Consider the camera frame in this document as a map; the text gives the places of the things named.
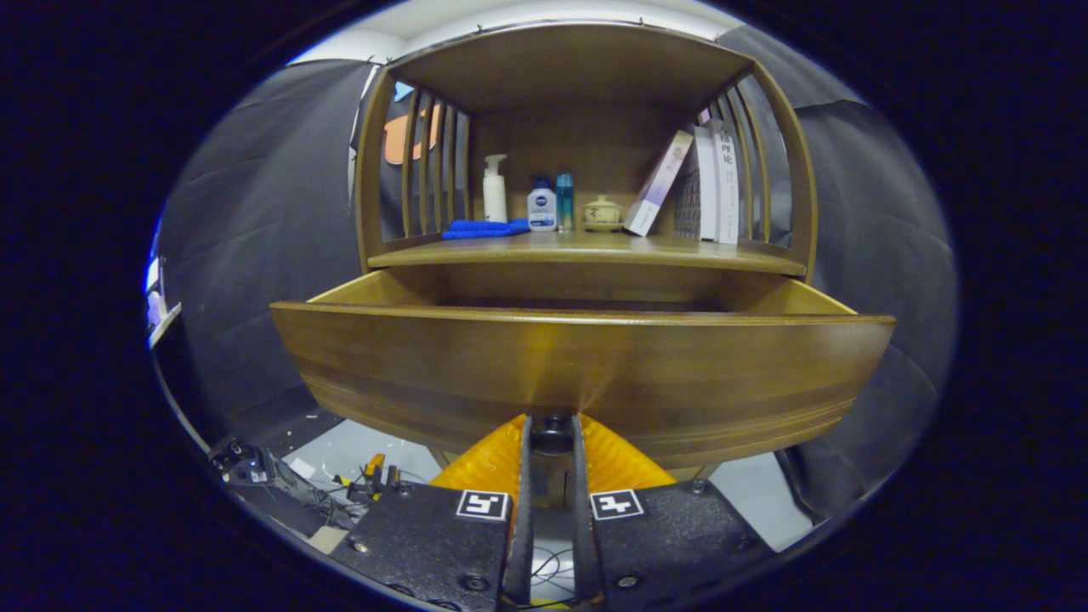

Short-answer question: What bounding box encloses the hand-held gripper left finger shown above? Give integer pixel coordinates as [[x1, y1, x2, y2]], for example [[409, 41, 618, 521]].
[[327, 414, 535, 611]]

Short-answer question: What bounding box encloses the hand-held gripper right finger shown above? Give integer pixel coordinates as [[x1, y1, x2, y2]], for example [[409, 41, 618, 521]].
[[571, 414, 774, 611]]

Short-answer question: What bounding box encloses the wooden drawer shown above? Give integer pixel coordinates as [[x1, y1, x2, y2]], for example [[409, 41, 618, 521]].
[[270, 268, 898, 511]]

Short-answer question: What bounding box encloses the wooden countertop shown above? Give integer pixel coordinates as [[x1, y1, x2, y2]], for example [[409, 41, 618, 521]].
[[367, 231, 807, 277]]

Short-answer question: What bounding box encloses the white shelf with items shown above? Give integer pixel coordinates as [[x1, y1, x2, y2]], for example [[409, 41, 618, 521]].
[[144, 255, 182, 349]]

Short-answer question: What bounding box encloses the wooden cabinet with slatted shelf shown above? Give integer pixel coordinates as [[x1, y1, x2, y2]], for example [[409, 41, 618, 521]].
[[353, 21, 819, 481]]

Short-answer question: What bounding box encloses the orange black tool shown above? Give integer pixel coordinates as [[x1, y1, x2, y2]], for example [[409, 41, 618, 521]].
[[333, 453, 400, 504]]

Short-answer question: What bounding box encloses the black floor device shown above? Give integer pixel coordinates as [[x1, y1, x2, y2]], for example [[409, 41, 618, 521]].
[[210, 438, 294, 487]]

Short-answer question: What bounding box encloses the blue folded cloth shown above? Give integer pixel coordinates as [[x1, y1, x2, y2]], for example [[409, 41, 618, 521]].
[[442, 218, 530, 241]]

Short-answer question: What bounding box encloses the beige lidded tea cup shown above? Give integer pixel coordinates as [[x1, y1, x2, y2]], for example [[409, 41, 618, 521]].
[[583, 195, 624, 233]]

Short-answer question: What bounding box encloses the white bottle with blue cap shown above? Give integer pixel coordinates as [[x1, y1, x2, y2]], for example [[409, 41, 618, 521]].
[[526, 175, 558, 232]]

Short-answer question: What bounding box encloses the white pump bottle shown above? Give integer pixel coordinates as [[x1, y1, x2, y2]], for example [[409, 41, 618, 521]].
[[482, 154, 509, 224]]

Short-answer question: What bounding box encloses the patterned cover book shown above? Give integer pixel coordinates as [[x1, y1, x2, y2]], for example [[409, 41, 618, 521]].
[[674, 126, 719, 241]]

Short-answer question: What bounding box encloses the purple book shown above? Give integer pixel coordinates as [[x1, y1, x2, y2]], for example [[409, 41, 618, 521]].
[[623, 129, 695, 237]]

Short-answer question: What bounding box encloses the white book with black lettering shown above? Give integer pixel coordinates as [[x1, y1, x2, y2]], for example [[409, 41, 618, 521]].
[[712, 119, 742, 246]]

